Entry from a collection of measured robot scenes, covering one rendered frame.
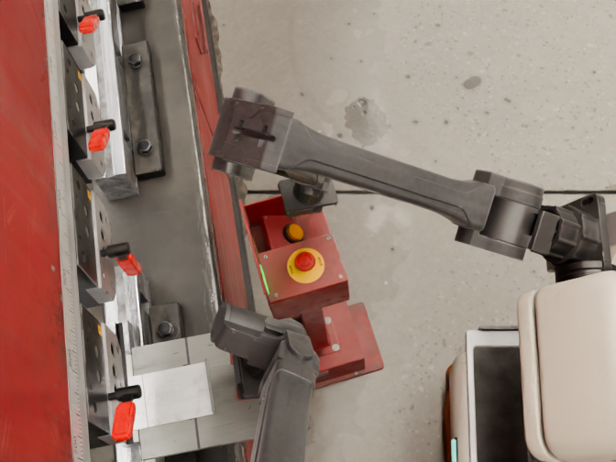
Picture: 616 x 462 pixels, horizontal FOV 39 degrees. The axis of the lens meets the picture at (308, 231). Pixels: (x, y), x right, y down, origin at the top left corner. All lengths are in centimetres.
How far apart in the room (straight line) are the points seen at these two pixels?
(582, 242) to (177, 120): 86
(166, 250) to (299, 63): 133
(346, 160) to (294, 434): 33
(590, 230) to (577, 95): 159
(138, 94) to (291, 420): 92
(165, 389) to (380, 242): 124
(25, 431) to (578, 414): 58
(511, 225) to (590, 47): 178
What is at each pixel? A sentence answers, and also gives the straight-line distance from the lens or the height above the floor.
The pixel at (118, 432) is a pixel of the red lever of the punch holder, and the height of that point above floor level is 132.
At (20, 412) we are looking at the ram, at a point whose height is 155.
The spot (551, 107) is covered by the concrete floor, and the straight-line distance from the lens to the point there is 277.
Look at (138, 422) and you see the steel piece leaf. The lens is 141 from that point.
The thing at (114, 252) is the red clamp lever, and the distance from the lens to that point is 123.
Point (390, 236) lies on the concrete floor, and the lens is 253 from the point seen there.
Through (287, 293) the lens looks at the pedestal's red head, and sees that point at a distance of 166.
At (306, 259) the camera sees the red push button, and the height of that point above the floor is 81.
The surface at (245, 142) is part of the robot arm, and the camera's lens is 105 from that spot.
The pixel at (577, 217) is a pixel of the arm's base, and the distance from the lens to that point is 124.
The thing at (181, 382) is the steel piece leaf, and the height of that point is 100.
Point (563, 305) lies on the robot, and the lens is 107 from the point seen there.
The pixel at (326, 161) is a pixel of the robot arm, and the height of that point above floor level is 141.
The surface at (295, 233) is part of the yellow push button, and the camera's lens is 176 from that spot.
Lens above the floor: 234
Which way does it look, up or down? 67 degrees down
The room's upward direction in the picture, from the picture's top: 11 degrees counter-clockwise
